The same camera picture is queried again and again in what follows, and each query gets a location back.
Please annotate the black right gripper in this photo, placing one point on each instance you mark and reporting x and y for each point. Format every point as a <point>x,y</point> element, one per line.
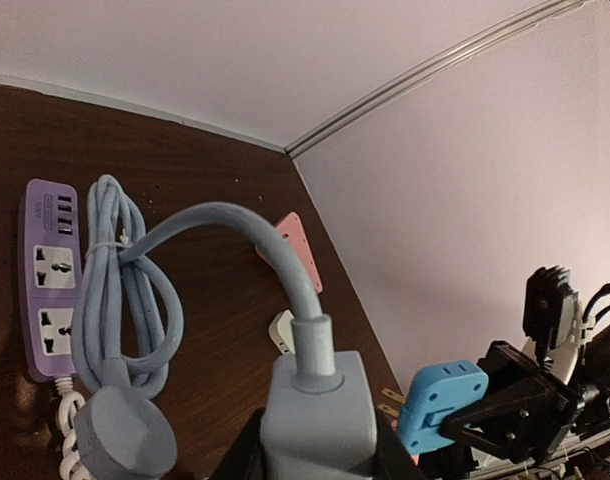
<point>525,413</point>

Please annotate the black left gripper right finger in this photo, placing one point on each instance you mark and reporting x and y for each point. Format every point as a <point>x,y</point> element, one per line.
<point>391,460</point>

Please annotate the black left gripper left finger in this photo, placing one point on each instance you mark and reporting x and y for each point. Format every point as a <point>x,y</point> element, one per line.
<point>245,458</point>

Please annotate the blue cube plug adapter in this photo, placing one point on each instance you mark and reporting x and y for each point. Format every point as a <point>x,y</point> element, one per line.
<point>436,391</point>

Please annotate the light blue power strip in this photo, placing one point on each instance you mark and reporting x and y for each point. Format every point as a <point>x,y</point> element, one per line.
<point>320,436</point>

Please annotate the white cube plug adapter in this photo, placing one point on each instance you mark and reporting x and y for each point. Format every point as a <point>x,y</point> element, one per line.
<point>280,332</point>

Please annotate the pink power strip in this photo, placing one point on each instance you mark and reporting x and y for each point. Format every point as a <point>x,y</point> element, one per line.
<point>293,232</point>

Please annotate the purple power strip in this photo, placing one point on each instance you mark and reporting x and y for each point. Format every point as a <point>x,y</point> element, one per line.
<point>49,276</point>

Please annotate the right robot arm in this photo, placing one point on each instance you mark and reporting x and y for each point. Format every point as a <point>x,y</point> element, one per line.
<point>583,363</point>

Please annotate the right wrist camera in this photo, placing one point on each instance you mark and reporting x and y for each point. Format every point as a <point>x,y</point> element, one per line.
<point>550,310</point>

